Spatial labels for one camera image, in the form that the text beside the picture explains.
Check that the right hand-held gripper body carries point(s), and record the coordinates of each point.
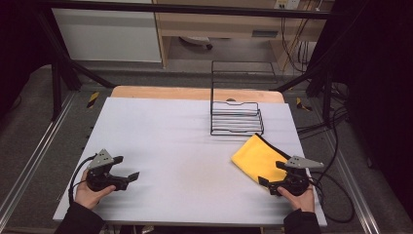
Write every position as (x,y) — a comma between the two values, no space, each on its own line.
(297,182)

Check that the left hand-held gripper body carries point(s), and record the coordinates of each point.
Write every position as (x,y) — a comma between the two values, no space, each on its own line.
(100,159)

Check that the yellow towel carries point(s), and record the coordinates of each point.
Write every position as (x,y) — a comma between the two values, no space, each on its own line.
(256,157)

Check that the person's right hand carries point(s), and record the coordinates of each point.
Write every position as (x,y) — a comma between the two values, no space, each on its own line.
(303,202)

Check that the person's left hand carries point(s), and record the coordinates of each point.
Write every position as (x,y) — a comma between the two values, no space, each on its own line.
(87,196)

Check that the white table cover board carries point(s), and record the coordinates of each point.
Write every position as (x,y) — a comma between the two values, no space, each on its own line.
(172,156)

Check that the yellow black floor tape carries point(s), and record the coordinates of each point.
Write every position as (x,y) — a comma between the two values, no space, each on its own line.
(93,99)
(302,104)

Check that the wooden table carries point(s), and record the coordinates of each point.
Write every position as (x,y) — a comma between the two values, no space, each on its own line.
(181,93)

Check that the white cabinet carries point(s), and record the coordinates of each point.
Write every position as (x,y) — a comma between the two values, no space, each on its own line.
(107,35)

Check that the black curtain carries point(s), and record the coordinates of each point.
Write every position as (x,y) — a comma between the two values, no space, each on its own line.
(380,81)

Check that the light wooden desk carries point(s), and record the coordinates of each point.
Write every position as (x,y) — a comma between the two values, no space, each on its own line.
(220,27)

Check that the aluminium floor rail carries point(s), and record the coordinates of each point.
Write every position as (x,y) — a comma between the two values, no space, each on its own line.
(35,156)
(352,182)

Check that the white wall outlet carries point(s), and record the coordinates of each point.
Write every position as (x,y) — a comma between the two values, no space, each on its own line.
(286,4)

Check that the black metal frame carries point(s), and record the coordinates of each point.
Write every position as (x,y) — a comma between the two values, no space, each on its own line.
(181,9)

